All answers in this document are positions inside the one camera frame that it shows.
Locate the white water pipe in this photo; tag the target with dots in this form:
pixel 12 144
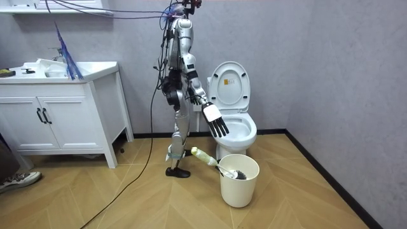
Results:
pixel 198 121

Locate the robot body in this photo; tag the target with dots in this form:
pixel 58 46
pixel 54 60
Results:
pixel 173 80

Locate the white vanity cabinet with sink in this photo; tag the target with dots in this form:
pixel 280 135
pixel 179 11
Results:
pixel 73 122

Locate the chrome faucet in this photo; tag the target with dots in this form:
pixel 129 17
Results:
pixel 58 55

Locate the white toilet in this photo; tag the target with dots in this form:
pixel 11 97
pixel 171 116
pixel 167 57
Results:
pixel 229 87

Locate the small black sink plug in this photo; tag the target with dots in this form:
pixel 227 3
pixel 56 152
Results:
pixel 28 71

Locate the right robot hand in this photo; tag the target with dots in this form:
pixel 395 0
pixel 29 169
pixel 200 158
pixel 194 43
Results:
pixel 212 114

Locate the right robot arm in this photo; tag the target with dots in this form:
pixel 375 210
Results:
pixel 197 86

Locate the white plastic bin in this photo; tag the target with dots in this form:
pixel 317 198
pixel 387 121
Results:
pixel 238 191

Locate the robot legs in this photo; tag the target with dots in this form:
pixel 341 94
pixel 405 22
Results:
pixel 181 124

